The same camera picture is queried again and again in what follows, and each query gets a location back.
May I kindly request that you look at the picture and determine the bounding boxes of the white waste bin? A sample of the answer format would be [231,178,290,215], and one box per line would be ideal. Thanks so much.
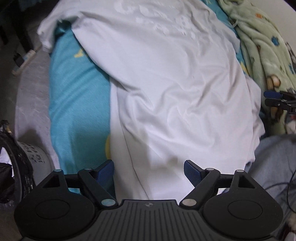
[17,142,54,186]

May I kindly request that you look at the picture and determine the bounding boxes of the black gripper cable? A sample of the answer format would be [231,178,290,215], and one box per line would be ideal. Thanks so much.
[263,169,296,207]

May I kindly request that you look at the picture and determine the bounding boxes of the green fleece cartoon blanket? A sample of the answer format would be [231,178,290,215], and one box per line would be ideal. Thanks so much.
[217,0,296,135]

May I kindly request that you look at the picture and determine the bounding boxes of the white t-shirt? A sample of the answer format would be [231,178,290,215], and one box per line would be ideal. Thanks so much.
[38,1,264,201]

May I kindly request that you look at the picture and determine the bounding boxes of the light blue jeans leg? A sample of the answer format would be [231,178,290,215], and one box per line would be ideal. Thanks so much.
[245,134,295,226]

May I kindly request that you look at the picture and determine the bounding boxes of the white power strip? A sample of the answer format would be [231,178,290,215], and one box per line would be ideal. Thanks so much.
[11,45,42,76]

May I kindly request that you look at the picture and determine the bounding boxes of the teal patterned bed sheet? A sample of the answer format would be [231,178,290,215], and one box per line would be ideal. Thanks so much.
[48,0,249,195]

